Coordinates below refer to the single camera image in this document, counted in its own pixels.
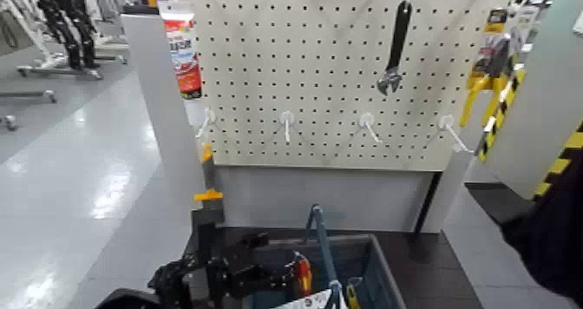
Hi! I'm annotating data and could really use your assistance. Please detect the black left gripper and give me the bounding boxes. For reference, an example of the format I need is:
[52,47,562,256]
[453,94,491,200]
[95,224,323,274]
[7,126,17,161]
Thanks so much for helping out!
[217,231,300,299]

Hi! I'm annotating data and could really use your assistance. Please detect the blue scissors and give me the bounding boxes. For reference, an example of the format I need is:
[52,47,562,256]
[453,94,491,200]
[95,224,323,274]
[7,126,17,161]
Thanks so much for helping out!
[272,286,350,309]

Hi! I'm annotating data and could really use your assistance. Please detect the red yellow screwdriver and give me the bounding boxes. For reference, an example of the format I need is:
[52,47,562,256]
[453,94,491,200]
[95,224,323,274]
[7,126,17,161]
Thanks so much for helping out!
[293,251,314,298]

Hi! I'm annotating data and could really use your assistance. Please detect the small yellow tool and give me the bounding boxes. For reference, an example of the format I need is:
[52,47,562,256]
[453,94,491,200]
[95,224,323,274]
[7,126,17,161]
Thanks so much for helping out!
[344,276,365,309]

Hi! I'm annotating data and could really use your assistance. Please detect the grey shopping basket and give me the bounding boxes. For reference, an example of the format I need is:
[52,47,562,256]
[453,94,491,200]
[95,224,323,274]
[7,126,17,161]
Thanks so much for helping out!
[247,233,408,309]

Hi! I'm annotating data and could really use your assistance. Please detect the white pegboard hook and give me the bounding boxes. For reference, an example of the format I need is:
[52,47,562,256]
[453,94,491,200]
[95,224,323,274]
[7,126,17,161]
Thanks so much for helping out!
[437,115,475,155]
[195,108,218,140]
[358,112,383,144]
[278,109,296,144]

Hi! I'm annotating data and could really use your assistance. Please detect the red white sealant tube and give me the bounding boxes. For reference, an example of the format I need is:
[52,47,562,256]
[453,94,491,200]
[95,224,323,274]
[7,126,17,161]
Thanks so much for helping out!
[156,0,204,101]

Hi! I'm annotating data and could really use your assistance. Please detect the beige pegboard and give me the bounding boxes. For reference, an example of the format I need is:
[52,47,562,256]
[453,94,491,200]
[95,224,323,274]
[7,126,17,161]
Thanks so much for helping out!
[174,0,514,173]

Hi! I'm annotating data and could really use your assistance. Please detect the black adjustable wrench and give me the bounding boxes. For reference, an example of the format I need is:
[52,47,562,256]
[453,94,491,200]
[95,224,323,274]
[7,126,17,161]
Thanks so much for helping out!
[377,0,414,96]

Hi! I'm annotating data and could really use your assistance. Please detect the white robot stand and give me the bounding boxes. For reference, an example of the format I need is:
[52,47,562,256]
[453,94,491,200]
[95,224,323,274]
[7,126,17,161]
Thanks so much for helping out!
[0,0,105,81]

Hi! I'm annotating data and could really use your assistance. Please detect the yellow pliers in package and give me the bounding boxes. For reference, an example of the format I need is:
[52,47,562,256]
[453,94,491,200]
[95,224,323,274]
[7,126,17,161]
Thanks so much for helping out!
[459,7,525,128]

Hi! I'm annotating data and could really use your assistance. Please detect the black humanoid robot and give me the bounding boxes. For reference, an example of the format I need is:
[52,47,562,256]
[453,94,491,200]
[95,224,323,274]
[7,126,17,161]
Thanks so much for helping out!
[30,0,101,70]

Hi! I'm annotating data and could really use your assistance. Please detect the grey panel with hazard tape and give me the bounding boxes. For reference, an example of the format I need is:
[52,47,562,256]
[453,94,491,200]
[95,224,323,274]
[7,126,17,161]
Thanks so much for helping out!
[475,0,583,202]

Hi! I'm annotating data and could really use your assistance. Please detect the white card package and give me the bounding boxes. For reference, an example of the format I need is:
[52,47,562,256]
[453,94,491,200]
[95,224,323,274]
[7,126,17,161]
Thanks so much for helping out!
[509,3,541,55]

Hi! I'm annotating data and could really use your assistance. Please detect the grey metal floor frame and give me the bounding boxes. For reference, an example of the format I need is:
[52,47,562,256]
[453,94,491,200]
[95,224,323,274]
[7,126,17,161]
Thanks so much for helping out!
[0,89,59,104]

